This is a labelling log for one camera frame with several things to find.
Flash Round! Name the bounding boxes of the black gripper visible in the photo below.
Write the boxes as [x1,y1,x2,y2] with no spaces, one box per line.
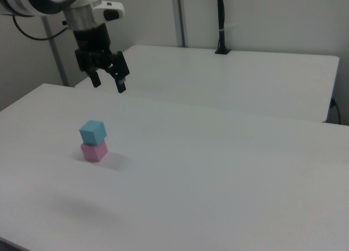
[72,23,131,94]

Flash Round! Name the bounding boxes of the blue cube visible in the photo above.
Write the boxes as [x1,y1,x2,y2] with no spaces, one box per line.
[79,119,107,147]

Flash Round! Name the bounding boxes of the pink cube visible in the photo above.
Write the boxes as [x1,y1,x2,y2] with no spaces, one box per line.
[80,140,109,163]

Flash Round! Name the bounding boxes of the white side table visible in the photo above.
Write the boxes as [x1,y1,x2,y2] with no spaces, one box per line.
[74,44,340,124]

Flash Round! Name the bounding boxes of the slim grey wall partition post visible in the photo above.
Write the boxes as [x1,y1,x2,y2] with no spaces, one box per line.
[40,16,69,87]

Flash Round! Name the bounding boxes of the black cable on robot arm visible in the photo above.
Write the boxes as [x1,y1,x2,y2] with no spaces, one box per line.
[11,15,69,41]

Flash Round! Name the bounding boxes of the wide grey wall partition post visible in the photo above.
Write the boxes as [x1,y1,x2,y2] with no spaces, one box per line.
[171,0,189,48]

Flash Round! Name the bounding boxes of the black camera pole with base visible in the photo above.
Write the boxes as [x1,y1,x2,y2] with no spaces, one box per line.
[214,0,232,55]

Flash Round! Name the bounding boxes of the black power cable by wall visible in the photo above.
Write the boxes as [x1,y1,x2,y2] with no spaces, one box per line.
[330,97,342,125]

